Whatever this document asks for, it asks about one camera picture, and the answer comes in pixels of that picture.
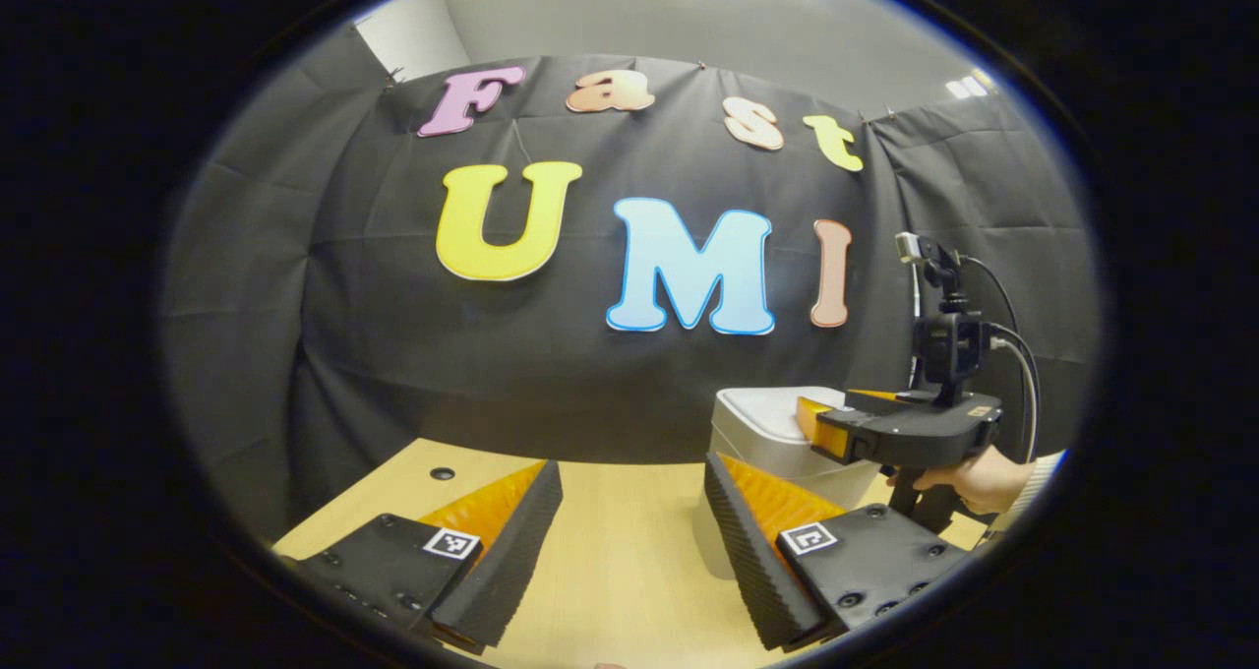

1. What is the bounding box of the black backdrop cloth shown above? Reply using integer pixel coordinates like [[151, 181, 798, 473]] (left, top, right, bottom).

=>
[[162, 25, 1098, 542]]

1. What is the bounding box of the wooden desktop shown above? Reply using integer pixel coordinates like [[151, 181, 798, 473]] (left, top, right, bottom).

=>
[[270, 438, 994, 669]]

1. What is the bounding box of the white desktop garbage bin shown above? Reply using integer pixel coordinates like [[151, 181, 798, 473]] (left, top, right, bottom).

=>
[[693, 386, 886, 581]]

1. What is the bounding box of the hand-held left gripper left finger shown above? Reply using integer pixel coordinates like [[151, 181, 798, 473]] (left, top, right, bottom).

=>
[[275, 459, 565, 655]]

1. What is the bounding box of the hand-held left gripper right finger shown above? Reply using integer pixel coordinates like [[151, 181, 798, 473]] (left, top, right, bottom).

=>
[[703, 453, 975, 652]]

